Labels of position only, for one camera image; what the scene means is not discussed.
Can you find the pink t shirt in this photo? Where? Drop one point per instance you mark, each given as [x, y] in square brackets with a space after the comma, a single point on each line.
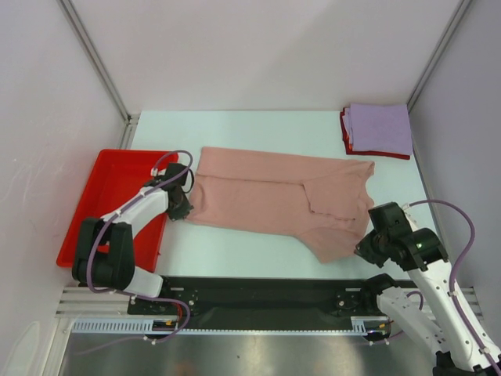
[322, 202]

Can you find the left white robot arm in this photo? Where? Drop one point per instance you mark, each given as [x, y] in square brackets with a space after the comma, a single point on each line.
[104, 259]

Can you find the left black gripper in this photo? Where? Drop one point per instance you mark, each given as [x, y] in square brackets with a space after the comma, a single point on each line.
[182, 212]

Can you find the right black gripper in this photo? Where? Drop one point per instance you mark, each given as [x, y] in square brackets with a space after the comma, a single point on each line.
[368, 247]

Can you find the red plastic bin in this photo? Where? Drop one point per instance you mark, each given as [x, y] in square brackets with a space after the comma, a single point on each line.
[116, 177]

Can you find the aluminium frame rail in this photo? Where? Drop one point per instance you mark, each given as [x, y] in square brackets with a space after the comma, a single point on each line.
[81, 302]

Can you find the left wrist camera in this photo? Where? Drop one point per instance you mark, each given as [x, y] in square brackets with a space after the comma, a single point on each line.
[175, 176]

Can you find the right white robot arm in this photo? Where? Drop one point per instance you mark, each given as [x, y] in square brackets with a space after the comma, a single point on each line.
[453, 337]

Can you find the folded lilac t shirt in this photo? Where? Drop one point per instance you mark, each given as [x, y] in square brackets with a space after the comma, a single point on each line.
[380, 128]

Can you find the folded red t shirt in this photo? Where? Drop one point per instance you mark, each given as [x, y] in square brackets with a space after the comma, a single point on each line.
[374, 153]

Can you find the white cable duct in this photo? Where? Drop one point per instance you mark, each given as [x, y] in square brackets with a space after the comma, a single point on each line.
[143, 327]

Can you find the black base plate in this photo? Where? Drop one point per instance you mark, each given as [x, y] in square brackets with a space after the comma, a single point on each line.
[262, 303]

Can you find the folded orange t shirt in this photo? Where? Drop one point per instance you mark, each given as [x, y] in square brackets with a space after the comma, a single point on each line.
[346, 129]

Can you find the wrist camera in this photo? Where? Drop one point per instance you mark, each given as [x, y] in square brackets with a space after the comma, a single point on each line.
[175, 176]
[389, 220]

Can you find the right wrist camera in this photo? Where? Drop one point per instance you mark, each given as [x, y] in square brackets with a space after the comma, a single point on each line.
[389, 220]

